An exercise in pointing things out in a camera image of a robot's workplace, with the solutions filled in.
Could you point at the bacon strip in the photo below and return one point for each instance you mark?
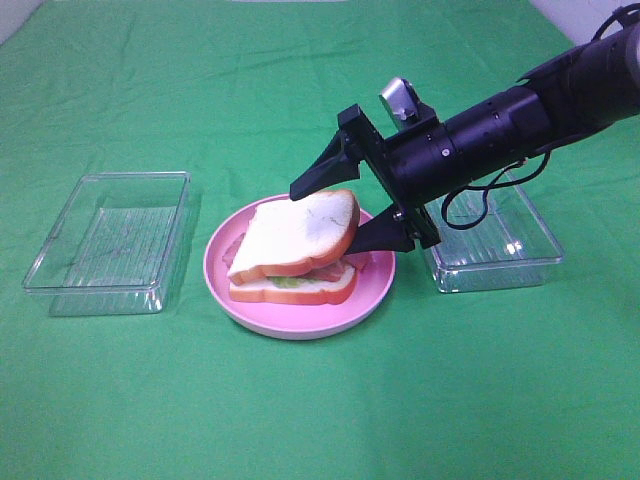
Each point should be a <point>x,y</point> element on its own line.
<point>357,260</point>
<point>232,250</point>

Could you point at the clear left plastic container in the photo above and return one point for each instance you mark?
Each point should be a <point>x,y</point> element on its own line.
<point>115,247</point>

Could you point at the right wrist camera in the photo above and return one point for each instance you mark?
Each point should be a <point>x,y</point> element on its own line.
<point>404,106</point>

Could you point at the bread slice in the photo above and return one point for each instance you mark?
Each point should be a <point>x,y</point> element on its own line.
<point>291,238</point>
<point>323,292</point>

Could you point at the clear right plastic container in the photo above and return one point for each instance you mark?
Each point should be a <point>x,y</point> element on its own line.
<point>511,248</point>

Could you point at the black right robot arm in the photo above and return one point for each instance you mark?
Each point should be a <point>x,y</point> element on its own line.
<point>571,97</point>

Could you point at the clear plastic container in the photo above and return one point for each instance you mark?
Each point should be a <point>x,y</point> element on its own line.
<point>511,248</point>
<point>115,247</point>

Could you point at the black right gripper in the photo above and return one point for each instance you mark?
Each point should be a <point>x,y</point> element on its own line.
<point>414,167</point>

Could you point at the pink round plate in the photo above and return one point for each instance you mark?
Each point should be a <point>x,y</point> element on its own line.
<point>294,322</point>

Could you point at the green lettuce leaf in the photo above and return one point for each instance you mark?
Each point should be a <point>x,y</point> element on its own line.
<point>287,282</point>

